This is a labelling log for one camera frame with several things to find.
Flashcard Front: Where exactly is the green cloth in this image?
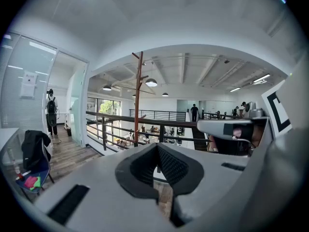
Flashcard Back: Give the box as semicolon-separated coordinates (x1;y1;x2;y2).
29;175;42;191

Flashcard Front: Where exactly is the black metal far railing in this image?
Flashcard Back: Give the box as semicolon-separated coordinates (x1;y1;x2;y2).
129;109;187;121

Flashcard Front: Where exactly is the dark metal balcony railing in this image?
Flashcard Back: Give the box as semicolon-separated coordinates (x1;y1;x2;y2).
85;111;214;152

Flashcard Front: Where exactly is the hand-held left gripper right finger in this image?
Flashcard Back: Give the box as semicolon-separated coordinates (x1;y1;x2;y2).
156;143;251;229

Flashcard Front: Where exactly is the white paper notice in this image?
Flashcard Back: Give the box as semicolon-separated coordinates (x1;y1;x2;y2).
19;71;39;99

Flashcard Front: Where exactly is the red cloth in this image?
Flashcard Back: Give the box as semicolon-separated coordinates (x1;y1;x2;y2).
23;175;39;189

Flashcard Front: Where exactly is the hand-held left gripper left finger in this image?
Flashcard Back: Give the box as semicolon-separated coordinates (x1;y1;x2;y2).
33;143;176;229

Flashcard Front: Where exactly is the long ceiling strip light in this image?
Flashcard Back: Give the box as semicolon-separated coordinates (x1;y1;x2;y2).
252;73;271;84

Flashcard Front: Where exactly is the clear bottle with red cap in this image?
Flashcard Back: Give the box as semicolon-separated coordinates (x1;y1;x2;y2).
7;147;24;180

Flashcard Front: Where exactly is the grey chair with black legs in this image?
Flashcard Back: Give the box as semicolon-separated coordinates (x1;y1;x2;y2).
15;135;55;196

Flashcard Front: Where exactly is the person's right hand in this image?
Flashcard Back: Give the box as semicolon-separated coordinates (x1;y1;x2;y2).
233;127;245;139

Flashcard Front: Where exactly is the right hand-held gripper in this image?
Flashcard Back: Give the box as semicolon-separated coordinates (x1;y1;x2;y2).
197;80;294;157

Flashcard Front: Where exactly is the brown wooden coat rack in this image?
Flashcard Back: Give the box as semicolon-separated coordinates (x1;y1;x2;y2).
131;51;149;147

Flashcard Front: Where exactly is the black jacket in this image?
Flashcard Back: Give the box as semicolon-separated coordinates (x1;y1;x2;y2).
21;130;52;172

